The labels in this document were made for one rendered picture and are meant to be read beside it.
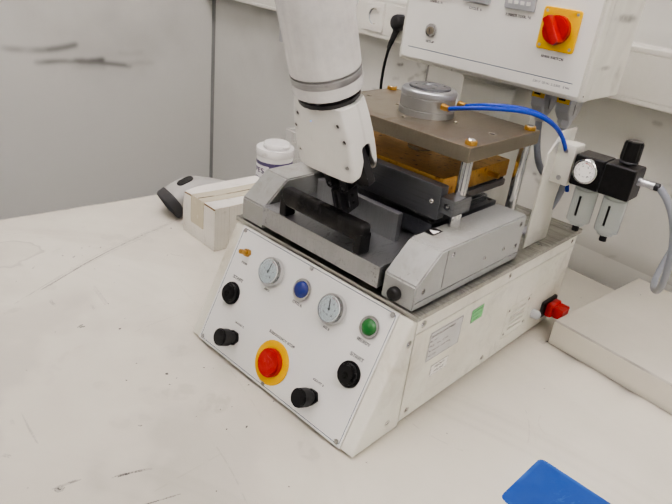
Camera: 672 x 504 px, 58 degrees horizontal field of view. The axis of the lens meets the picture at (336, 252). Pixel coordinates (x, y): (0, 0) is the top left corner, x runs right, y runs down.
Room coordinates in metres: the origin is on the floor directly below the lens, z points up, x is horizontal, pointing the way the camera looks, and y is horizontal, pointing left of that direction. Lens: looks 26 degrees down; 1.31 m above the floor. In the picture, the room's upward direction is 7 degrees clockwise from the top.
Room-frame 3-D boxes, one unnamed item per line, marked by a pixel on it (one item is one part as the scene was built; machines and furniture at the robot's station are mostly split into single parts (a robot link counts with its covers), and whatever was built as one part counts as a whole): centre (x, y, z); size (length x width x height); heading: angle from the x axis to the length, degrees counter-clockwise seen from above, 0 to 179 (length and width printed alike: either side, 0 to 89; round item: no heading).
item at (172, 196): (1.26, 0.31, 0.79); 0.20 x 0.08 x 0.08; 132
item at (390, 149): (0.87, -0.11, 1.07); 0.22 x 0.17 x 0.10; 49
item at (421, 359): (0.86, -0.11, 0.84); 0.53 x 0.37 x 0.17; 139
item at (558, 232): (0.90, -0.13, 0.93); 0.46 x 0.35 x 0.01; 139
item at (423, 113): (0.89, -0.14, 1.08); 0.31 x 0.24 x 0.13; 49
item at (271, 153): (1.34, 0.16, 0.82); 0.09 x 0.09 x 0.15
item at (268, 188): (0.92, 0.05, 0.96); 0.25 x 0.05 x 0.07; 139
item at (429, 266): (0.73, -0.16, 0.96); 0.26 x 0.05 x 0.07; 139
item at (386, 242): (0.84, -0.07, 0.97); 0.30 x 0.22 x 0.08; 139
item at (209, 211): (1.16, 0.22, 0.80); 0.19 x 0.13 x 0.09; 132
